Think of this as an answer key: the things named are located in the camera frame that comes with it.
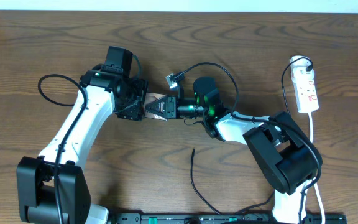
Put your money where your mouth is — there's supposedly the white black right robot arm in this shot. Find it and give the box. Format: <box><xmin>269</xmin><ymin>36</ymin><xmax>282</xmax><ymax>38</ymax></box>
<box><xmin>145</xmin><ymin>77</ymin><xmax>323</xmax><ymax>223</ymax></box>

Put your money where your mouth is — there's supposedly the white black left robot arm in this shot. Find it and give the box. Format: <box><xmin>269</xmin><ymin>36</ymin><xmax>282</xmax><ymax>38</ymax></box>
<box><xmin>16</xmin><ymin>70</ymin><xmax>149</xmax><ymax>224</ymax></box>

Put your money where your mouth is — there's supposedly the white charger plug adapter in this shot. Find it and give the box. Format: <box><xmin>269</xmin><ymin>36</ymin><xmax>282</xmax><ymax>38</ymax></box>
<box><xmin>290</xmin><ymin>55</ymin><xmax>314</xmax><ymax>77</ymax></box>

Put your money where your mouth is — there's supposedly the white power strip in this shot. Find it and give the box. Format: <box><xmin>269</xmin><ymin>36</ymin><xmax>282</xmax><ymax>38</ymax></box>
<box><xmin>291</xmin><ymin>67</ymin><xmax>319</xmax><ymax>114</ymax></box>

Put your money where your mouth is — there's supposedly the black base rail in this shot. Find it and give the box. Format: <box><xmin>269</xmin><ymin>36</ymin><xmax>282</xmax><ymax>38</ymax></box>
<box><xmin>107</xmin><ymin>212</ymin><xmax>347</xmax><ymax>224</ymax></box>

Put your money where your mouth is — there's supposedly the white power strip cord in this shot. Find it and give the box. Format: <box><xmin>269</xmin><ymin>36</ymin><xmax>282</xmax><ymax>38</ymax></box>
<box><xmin>308</xmin><ymin>112</ymin><xmax>326</xmax><ymax>224</ymax></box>

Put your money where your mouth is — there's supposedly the black charging cable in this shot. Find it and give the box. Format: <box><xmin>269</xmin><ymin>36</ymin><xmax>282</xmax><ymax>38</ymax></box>
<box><xmin>190</xmin><ymin>56</ymin><xmax>314</xmax><ymax>216</ymax></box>

